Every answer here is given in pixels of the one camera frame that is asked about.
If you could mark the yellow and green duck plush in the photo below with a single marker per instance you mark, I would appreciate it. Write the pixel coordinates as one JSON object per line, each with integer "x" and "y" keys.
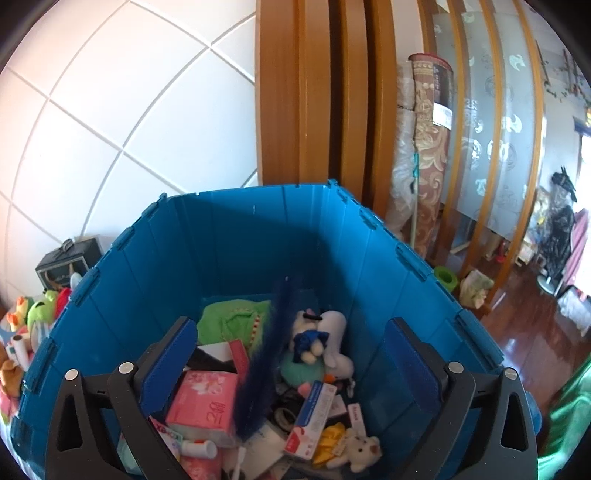
{"x": 18, "y": 314}

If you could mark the blue feather duster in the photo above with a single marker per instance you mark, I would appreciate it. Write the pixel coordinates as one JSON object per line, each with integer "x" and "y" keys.
{"x": 263, "y": 369}

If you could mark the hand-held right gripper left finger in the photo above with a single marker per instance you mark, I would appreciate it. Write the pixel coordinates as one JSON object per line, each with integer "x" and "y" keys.
{"x": 164, "y": 364}

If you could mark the brown wooden wall frame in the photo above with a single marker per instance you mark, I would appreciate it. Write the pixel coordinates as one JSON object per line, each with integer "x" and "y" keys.
{"x": 314, "y": 92}

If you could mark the brown teddy bear plush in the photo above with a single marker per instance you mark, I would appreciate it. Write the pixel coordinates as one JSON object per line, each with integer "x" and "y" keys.
{"x": 10, "y": 376}

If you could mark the frosted glass sliding door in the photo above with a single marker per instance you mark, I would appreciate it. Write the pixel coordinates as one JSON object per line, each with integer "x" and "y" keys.
{"x": 489, "y": 115}

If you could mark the dark clothes on stand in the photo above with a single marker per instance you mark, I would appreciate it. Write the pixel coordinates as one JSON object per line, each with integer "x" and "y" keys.
{"x": 561, "y": 230}

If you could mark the black tape roll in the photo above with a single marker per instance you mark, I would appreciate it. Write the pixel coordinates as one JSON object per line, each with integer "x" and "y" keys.
{"x": 284, "y": 410}

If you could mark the rolled patterned carpet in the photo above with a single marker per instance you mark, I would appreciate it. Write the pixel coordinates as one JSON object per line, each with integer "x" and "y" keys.
{"x": 429, "y": 138}

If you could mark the white tube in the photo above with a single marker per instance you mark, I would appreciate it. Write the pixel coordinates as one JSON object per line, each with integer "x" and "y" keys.
{"x": 198, "y": 448}

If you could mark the green frog plush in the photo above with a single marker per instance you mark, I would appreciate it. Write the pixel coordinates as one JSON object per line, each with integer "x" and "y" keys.
{"x": 46, "y": 311}

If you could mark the long white plush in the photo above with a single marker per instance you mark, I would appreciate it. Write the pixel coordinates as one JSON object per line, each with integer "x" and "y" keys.
{"x": 339, "y": 341}

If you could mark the yellow packet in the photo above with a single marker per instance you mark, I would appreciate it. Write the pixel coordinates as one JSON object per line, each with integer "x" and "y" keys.
{"x": 330, "y": 443}

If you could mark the pink tissue pack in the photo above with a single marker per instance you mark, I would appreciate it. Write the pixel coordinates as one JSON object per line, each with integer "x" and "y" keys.
{"x": 203, "y": 406}

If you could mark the blue plastic crate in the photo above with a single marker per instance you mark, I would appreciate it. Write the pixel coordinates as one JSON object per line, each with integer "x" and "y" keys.
{"x": 231, "y": 240}

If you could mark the green roll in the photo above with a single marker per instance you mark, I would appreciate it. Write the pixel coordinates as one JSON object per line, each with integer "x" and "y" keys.
{"x": 446, "y": 278}

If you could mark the small white bear plush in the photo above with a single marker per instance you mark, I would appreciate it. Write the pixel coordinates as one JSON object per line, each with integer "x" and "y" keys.
{"x": 362, "y": 450}

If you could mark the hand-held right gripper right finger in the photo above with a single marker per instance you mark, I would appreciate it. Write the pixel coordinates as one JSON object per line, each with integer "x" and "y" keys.
{"x": 415, "y": 369}

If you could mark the white blue and red box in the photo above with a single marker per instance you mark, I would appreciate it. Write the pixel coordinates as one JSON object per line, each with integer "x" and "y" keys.
{"x": 309, "y": 424}

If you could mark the green cloth in crate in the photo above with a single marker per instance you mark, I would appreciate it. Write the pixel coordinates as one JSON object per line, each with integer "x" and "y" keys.
{"x": 226, "y": 323}

